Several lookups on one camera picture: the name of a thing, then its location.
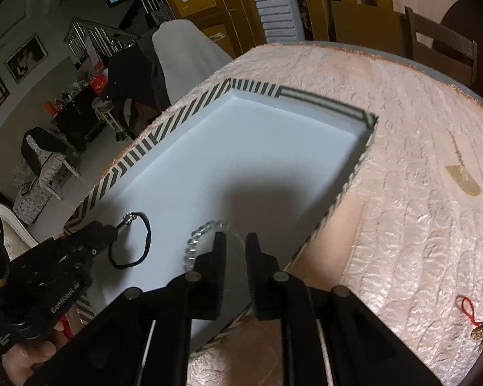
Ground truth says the clear crystal bead bracelet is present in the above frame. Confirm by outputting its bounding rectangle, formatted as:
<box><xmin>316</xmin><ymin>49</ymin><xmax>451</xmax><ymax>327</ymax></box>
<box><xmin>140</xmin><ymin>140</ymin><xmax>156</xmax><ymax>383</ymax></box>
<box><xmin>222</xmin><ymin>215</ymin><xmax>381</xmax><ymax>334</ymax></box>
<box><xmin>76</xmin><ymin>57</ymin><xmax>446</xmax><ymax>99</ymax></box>
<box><xmin>182</xmin><ymin>219</ymin><xmax>231</xmax><ymax>274</ymax></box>

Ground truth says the black cord bracelet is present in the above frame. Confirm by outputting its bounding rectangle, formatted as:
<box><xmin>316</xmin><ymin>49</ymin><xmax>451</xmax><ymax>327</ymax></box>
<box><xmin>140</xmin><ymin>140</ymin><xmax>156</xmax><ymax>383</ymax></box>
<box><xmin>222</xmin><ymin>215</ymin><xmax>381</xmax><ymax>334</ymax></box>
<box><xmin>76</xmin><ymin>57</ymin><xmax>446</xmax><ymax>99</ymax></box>
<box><xmin>107</xmin><ymin>212</ymin><xmax>152</xmax><ymax>270</ymax></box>

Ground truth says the striped white jewelry tray box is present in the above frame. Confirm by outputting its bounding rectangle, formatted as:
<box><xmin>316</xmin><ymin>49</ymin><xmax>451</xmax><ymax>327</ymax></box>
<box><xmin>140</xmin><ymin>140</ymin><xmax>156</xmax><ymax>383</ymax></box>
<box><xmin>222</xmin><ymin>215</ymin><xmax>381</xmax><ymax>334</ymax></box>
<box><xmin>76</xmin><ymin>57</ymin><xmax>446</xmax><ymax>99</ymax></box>
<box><xmin>65</xmin><ymin>78</ymin><xmax>378</xmax><ymax>351</ymax></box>

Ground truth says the left hand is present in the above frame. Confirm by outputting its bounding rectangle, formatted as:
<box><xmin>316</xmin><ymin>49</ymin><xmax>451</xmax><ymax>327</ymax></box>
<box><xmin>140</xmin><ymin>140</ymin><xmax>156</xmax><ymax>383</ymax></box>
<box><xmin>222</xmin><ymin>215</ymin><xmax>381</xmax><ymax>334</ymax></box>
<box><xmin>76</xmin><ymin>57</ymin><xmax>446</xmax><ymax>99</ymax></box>
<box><xmin>1</xmin><ymin>321</ymin><xmax>68</xmax><ymax>386</ymax></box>

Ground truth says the patterned white armchair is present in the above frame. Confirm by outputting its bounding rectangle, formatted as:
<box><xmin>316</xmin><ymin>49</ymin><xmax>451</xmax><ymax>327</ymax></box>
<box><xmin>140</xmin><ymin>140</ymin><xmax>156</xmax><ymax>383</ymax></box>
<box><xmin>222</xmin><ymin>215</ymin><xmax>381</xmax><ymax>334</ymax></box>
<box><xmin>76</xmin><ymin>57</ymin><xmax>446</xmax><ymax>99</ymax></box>
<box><xmin>13</xmin><ymin>126</ymin><xmax>80</xmax><ymax>226</ymax></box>

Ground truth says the gold fan pendant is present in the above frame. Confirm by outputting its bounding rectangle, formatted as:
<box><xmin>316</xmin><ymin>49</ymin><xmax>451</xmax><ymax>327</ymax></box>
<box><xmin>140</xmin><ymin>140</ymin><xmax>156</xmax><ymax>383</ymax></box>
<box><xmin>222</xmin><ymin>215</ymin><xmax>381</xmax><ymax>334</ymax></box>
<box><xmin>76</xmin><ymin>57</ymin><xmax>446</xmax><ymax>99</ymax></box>
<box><xmin>445</xmin><ymin>131</ymin><xmax>482</xmax><ymax>197</ymax></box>

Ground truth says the framed picture upper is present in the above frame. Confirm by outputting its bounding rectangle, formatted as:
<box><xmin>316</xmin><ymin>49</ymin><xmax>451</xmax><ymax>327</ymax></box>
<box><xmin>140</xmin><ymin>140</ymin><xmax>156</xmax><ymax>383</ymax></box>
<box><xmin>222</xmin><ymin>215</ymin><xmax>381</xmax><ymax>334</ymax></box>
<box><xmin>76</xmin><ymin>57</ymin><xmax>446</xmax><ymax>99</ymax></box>
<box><xmin>5</xmin><ymin>34</ymin><xmax>48</xmax><ymax>84</ymax></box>

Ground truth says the white covered chair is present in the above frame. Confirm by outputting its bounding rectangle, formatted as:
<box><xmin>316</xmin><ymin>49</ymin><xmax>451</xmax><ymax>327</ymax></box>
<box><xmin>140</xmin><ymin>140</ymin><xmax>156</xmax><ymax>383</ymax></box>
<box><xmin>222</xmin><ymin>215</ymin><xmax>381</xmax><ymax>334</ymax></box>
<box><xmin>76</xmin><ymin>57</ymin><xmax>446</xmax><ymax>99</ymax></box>
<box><xmin>152</xmin><ymin>19</ymin><xmax>233</xmax><ymax>105</ymax></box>

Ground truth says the metal stair railing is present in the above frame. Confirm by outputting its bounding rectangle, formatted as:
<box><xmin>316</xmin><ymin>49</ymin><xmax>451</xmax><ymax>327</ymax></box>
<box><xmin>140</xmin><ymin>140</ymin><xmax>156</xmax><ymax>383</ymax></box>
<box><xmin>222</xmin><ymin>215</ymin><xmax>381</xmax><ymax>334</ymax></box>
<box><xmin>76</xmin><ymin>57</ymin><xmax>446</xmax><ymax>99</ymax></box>
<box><xmin>63</xmin><ymin>17</ymin><xmax>140</xmax><ymax>63</ymax></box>

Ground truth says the dark wooden chair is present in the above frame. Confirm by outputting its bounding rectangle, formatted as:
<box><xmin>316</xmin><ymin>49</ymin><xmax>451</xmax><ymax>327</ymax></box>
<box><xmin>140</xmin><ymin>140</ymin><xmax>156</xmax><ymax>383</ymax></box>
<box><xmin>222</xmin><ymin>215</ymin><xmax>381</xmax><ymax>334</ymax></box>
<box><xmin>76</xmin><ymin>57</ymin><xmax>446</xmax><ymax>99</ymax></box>
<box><xmin>405</xmin><ymin>6</ymin><xmax>478</xmax><ymax>88</ymax></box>

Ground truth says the white louvered panel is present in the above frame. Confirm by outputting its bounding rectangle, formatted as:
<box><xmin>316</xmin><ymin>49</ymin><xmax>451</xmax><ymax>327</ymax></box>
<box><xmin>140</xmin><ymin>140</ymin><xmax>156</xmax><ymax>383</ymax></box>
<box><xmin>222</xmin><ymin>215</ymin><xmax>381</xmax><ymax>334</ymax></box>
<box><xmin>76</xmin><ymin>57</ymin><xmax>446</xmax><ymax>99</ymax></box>
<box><xmin>254</xmin><ymin>0</ymin><xmax>305</xmax><ymax>43</ymax></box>

